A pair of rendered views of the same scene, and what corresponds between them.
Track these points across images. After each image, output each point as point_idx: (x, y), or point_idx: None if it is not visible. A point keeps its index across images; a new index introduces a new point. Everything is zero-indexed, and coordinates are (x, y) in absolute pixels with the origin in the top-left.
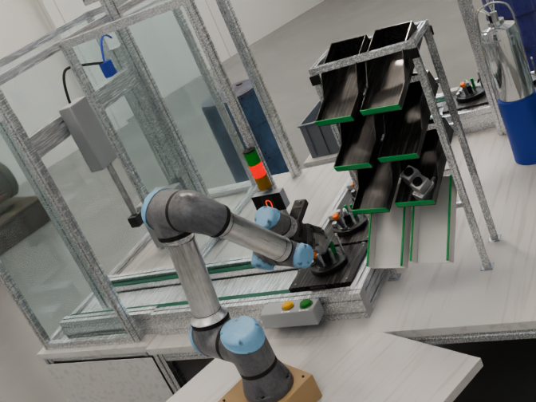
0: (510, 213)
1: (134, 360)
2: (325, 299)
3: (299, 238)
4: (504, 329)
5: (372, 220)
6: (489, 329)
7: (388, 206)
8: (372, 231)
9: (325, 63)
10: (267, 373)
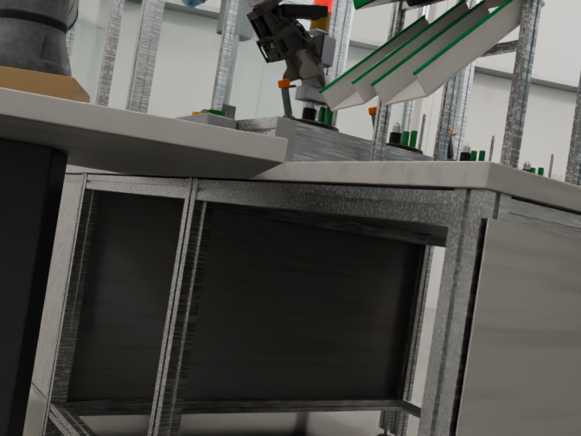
0: None
1: (72, 186)
2: (242, 125)
3: (271, 22)
4: (401, 178)
5: (383, 54)
6: (379, 175)
7: None
8: (369, 64)
9: None
10: (15, 17)
